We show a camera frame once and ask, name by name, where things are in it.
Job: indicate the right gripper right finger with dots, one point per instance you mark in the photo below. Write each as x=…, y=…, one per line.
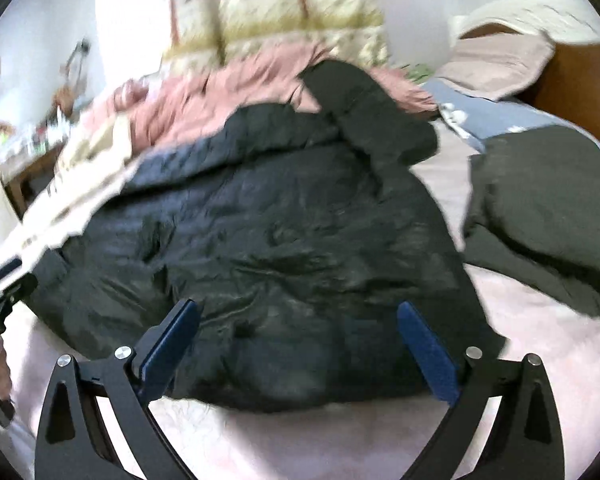
x=525, y=441

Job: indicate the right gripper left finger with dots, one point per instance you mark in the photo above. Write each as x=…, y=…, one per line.
x=73, y=441

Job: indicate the black puffer jacket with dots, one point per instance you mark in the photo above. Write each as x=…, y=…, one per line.
x=298, y=234

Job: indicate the person's left hand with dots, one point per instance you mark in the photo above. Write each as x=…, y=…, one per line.
x=5, y=379

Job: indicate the pink bed sheet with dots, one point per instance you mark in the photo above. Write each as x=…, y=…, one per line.
x=376, y=440

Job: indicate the cluttered wooden side table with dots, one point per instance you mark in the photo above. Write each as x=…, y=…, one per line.
x=28, y=157

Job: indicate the cream printed sweatshirt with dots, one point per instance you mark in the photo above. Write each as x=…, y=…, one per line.
x=91, y=167

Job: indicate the dark green folded garment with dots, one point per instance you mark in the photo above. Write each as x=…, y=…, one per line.
x=534, y=213

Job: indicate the blue patterned pillow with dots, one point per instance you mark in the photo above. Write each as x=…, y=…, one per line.
x=476, y=120

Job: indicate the pink plaid quilt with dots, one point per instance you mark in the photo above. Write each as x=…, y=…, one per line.
x=184, y=108

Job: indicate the brown wooden headboard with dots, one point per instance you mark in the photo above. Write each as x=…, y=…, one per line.
x=569, y=87

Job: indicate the beige pillow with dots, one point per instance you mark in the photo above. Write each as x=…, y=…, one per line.
x=498, y=66

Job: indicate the white lace headboard cover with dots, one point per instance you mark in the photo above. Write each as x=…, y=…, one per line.
x=565, y=21

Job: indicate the tree pattern curtain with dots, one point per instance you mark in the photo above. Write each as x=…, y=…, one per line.
x=210, y=33

